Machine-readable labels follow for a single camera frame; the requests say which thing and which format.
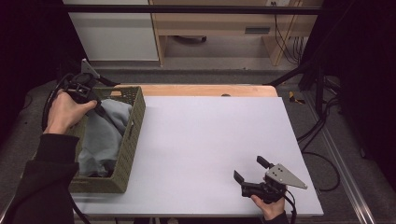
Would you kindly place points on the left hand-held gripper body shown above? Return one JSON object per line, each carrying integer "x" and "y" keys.
{"x": 81, "y": 84}

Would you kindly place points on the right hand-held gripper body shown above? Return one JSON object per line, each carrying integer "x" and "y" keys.
{"x": 274, "y": 183}

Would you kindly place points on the grey cloth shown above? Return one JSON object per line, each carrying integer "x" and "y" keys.
{"x": 101, "y": 140}

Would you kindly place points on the olive green woven basket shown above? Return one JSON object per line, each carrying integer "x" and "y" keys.
{"x": 124, "y": 155}

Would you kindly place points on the person's right hand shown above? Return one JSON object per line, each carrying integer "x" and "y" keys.
{"x": 271, "y": 209}

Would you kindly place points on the person's left hand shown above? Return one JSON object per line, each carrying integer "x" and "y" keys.
{"x": 67, "y": 112}

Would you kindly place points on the white table mat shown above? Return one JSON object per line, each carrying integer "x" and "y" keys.
{"x": 211, "y": 149}

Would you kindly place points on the white cabinet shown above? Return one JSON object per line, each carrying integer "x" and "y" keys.
{"x": 118, "y": 34}

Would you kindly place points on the yellow and black tool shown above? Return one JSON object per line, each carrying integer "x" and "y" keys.
{"x": 294, "y": 99}

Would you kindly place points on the black stand legs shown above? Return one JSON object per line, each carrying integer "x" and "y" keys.
{"x": 311, "y": 74}

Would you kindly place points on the black horizontal bar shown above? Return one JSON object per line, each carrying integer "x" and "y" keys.
{"x": 186, "y": 9}

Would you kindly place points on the light wooden desk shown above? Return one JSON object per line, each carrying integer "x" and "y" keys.
{"x": 218, "y": 23}

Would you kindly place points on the metal floor rail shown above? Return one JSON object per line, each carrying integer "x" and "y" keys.
{"x": 342, "y": 168}

